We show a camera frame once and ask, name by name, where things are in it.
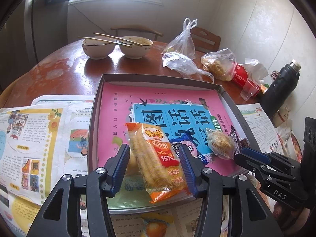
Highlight dark chocolate bar packet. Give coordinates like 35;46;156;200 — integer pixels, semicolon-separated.
229;125;250;155

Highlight blue oreo-style cookie packet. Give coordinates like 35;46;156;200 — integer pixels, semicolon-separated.
170;138;208;165

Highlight orange rice cracker packet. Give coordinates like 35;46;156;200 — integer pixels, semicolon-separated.
125;122;189;203

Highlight small yellow snack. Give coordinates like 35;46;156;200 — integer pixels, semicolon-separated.
206;128;235;160

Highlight green label round pastry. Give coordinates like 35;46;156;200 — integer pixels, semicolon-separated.
125;150;140;177

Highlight plastic bag of fried snacks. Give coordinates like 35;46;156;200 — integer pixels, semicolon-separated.
201;48;237;82

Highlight right newspaper sheet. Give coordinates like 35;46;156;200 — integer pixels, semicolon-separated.
237;103;283;155

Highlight newspaper sheet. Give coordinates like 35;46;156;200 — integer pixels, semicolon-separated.
1;99;202;236
237;103;283;155

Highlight white food bowl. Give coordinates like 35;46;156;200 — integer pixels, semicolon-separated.
291;133;303;162

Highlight rabbit figurine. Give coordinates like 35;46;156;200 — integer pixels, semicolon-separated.
272;105;290;128

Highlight pink Chinese workbook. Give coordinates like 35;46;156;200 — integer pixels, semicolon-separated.
97;83;239;203

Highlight dark shallow cardboard box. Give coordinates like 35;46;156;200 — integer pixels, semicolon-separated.
88;74;259;214

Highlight clear plastic cup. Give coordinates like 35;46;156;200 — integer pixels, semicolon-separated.
240;79;260;101

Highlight black thermos bottle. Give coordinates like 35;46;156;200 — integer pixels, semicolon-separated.
260;59;301;118

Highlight left newspaper sheet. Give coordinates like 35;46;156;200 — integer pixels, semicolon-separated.
1;99;202;236

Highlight dark red flower bouquet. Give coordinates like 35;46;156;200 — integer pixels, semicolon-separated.
270;70;280;81

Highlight crumpled clear plastic bag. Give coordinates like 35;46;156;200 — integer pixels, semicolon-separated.
162;52;215;83

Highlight right beige ceramic bowl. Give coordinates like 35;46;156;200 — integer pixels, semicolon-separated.
118;36;154;59

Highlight beige ceramic bowl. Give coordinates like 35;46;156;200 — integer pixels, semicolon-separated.
118;36;154;59
81;36;116;60

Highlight left beige ceramic bowl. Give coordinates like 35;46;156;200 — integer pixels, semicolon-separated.
81;36;116;60

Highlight tied clear plastic bag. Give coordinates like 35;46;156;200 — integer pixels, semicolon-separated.
162;18;198;59

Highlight wooden chair with cutout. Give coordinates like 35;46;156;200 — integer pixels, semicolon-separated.
191;27;221;53

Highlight chopsticks on right bowl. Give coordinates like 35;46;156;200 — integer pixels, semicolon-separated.
93;32;144;47

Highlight chopsticks on bowl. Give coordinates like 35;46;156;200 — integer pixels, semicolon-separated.
93;32;144;47
78;36;132;48

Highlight chopsticks on left bowl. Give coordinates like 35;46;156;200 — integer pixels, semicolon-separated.
78;36;132;48

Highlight curved wooden chair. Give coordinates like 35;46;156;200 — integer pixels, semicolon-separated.
110;25;164;40

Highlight grey refrigerator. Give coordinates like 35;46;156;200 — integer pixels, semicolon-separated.
4;0;70;74

